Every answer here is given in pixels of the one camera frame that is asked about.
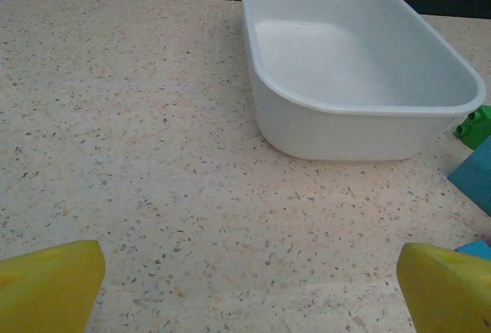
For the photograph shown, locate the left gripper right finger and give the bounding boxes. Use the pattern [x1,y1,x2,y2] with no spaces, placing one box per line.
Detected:
[397,242,491,333]

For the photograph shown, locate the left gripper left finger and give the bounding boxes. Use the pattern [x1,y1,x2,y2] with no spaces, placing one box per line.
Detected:
[0,239,107,333]

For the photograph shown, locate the blue lego brick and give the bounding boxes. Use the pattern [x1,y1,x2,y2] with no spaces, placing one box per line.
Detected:
[454,239,491,262]
[447,143,491,215]

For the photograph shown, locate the green lego brick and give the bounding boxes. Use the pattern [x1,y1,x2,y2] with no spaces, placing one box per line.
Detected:
[455,104,491,151]

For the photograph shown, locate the white plastic container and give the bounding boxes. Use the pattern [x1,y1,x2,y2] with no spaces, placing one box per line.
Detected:
[237,0,487,161]

